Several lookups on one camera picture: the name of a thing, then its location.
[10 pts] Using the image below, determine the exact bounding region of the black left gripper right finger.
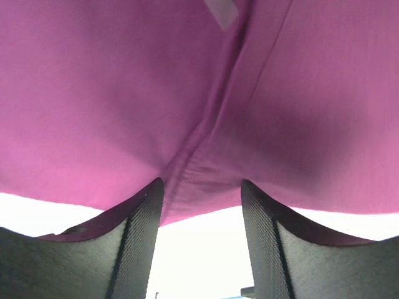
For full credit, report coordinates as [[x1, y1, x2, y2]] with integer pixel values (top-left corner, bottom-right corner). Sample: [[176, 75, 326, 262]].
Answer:
[[241, 180, 398, 299]]

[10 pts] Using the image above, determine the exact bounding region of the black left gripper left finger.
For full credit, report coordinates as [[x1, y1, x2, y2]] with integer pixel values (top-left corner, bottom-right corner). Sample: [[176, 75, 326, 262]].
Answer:
[[1, 178, 164, 299]]

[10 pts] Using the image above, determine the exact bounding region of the purple cloth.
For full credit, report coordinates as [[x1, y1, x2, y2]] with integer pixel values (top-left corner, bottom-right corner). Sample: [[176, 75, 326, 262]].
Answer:
[[1, 1, 398, 224]]

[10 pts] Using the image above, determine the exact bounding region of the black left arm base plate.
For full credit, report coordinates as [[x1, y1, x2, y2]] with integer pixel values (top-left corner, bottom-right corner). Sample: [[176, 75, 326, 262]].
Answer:
[[241, 287, 256, 299]]

